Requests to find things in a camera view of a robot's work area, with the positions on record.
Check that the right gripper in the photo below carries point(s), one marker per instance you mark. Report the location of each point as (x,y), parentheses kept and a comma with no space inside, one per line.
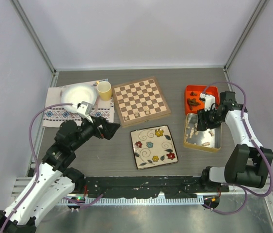
(203,123)

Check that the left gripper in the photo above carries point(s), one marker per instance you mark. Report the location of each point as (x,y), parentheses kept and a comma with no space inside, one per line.
(108,128)

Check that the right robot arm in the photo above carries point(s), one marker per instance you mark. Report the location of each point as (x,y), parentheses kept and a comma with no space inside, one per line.
(249,163)

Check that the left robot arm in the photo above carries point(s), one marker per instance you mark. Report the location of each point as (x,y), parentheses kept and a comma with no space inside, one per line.
(54,178)

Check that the light chess pieces pile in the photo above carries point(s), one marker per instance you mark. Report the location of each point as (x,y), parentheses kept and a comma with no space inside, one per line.
(191,131)

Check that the dark chess pieces pile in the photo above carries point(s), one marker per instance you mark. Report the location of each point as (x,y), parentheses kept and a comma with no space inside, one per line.
(192,102)

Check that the light piece lying tin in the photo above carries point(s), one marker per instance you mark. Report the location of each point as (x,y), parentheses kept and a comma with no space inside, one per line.
(211,132)
(205,144)

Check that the gold metal tin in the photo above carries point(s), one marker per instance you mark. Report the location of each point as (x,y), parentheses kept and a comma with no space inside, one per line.
(202,137)

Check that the orange plastic box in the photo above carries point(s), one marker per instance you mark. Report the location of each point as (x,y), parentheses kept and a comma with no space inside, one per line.
(198,89)

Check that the light piece lying tin bottom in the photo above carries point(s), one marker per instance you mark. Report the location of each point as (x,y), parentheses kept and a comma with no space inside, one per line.
(205,144)

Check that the wooden chessboard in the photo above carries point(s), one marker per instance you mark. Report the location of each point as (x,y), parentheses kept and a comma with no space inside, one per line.
(138,95)

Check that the yellow mug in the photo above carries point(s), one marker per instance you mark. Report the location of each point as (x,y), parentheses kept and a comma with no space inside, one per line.
(104,89)

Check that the white round bowl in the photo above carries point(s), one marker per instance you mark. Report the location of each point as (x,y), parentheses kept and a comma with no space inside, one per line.
(77,93)

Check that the floral square plate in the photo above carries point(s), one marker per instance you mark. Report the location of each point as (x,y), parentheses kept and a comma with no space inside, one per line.
(153,147)

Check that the patterned placemat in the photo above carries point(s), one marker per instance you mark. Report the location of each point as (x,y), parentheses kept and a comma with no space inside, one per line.
(54,116)

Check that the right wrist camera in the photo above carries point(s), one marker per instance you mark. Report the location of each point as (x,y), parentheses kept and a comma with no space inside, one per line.
(209,101)

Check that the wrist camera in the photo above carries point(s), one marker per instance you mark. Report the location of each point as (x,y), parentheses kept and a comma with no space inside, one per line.
(209,101)
(84,109)

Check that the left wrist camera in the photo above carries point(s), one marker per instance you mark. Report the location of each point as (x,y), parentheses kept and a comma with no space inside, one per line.
(84,109)

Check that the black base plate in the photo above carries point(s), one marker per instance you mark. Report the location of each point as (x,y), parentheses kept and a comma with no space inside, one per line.
(145,187)

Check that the white slotted cable duct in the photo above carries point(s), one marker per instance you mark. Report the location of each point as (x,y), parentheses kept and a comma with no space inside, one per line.
(160,200)

